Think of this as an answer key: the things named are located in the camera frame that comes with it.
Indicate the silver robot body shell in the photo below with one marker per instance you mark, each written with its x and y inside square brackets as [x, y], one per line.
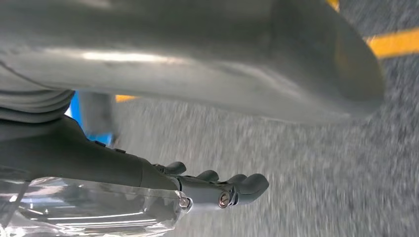
[196, 49]

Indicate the blue metal frame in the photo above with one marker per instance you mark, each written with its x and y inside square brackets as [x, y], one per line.
[74, 111]

